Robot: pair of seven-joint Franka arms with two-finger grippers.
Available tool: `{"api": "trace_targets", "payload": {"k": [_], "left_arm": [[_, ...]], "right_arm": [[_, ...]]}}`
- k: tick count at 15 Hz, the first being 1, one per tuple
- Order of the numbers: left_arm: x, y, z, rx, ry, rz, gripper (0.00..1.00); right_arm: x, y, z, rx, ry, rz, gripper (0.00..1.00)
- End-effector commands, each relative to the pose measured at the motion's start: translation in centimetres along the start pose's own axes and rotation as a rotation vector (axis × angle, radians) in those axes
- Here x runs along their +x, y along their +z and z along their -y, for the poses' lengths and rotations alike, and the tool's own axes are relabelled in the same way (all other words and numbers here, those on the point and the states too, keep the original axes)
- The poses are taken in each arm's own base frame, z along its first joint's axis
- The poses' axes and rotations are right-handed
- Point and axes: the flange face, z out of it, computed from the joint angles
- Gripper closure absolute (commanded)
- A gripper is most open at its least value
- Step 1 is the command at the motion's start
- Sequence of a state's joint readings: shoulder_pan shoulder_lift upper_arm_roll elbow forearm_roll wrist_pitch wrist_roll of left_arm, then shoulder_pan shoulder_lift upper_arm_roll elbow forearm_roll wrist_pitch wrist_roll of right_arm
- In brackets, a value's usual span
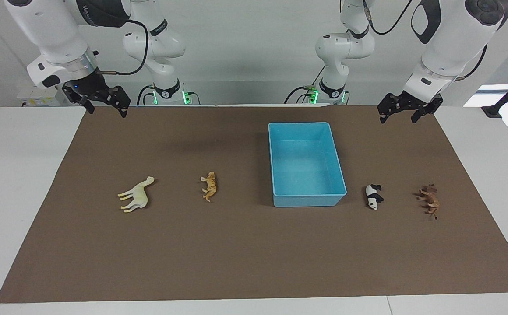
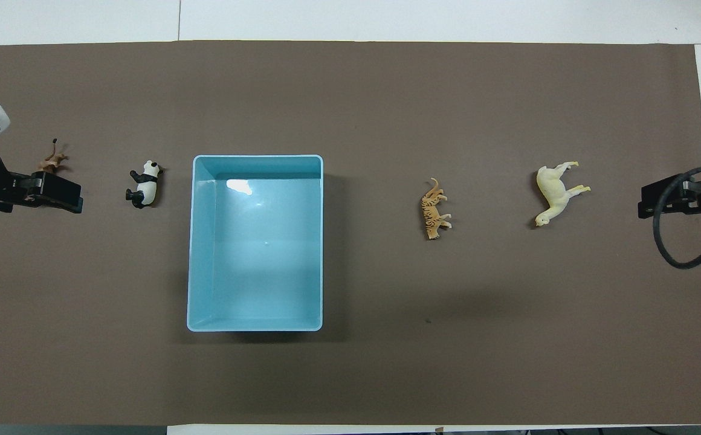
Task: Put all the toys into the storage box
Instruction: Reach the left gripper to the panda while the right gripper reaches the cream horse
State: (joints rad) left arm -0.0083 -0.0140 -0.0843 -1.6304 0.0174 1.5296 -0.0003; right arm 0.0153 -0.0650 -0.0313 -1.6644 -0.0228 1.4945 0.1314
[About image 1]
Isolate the black white panda toy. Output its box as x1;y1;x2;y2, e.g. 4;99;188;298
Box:
365;184;385;210

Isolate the brown lion toy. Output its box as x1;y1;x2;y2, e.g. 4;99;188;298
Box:
416;184;441;221

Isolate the cream camel toy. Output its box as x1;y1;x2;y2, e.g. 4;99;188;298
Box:
118;176;155;213

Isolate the orange tiger toy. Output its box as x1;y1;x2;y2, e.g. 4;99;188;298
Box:
201;171;218;202

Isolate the white power box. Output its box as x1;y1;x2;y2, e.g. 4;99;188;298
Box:
17;85;62;107

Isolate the light blue storage box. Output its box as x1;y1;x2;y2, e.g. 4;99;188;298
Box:
268;122;347;207

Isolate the brown table mat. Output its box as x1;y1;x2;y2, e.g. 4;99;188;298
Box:
0;105;508;304

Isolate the black right base cable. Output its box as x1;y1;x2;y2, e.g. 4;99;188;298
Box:
137;84;156;105

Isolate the black base cable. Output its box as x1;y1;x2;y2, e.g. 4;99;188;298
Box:
137;84;156;105
285;66;325;104

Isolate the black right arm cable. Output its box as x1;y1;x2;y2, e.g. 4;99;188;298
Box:
99;18;150;76

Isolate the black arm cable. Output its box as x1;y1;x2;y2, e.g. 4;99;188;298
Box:
99;18;150;76
363;0;413;35

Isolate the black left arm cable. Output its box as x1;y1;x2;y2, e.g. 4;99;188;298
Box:
363;0;413;35

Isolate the black camera stand pole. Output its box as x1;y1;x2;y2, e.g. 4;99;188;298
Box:
482;68;508;119

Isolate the black left base cable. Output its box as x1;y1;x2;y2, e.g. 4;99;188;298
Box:
285;66;325;104

